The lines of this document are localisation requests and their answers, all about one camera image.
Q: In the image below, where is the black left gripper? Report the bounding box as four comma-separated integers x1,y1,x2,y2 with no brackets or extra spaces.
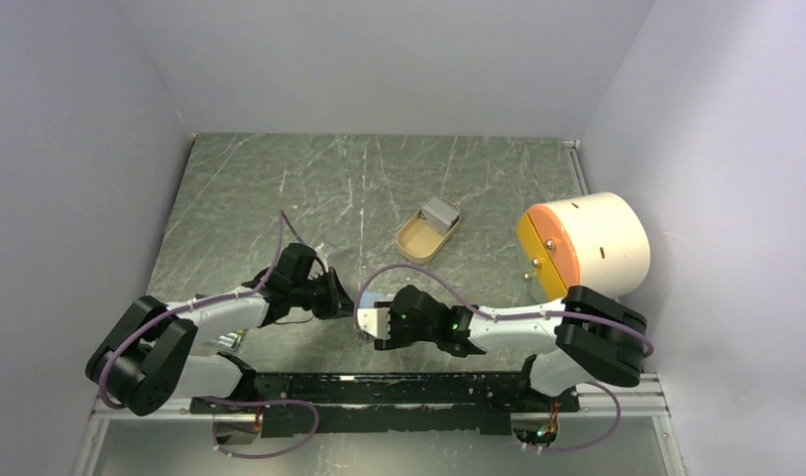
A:
290,267,357,320

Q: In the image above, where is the stack of credit cards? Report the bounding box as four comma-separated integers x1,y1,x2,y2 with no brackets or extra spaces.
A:
418,196,461,236

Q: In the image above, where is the grey card holder wallet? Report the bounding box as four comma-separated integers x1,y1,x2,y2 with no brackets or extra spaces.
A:
355,292,393,340

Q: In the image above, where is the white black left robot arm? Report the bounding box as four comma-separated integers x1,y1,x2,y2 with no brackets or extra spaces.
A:
85,243,355,417

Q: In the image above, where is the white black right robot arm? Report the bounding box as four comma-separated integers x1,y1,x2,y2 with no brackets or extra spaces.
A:
356,286,652,411

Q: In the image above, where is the beige oval tray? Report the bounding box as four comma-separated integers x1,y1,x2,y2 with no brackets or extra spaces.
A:
396,209,462,265

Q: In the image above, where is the pack of coloured markers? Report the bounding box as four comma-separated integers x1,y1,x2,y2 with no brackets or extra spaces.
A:
205,329,247,352

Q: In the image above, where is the cream cylinder orange lid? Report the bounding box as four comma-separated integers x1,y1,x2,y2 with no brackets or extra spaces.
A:
516,192,651,302

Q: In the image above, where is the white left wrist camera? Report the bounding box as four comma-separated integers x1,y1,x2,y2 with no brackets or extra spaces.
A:
314,242,335,260

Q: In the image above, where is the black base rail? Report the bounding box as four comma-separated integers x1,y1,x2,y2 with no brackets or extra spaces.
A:
189,371,580,437

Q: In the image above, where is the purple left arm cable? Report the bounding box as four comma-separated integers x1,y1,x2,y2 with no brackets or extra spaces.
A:
98,209,322,460

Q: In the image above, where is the aluminium frame rail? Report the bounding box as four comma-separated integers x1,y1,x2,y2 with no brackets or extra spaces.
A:
75,372,684,475

